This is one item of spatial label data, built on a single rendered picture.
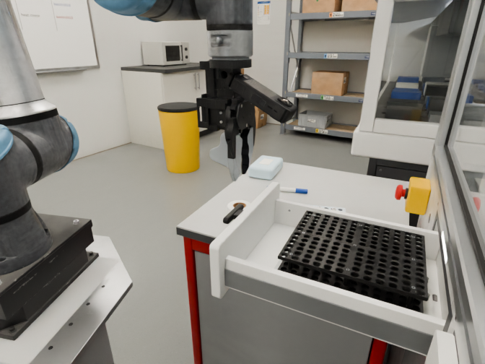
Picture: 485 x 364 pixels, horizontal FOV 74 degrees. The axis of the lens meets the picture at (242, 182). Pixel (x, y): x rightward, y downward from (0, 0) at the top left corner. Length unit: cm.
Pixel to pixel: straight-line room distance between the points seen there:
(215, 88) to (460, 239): 43
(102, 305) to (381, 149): 109
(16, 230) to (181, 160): 267
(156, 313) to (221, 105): 136
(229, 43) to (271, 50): 467
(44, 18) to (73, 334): 346
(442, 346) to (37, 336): 61
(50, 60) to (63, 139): 314
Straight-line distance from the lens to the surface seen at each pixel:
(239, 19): 55
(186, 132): 318
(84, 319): 71
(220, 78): 58
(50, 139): 75
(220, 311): 104
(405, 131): 135
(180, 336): 165
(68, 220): 82
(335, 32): 486
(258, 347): 107
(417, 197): 88
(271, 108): 54
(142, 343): 166
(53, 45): 391
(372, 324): 53
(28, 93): 75
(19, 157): 68
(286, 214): 75
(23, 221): 70
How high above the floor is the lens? 123
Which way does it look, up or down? 24 degrees down
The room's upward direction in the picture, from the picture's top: straight up
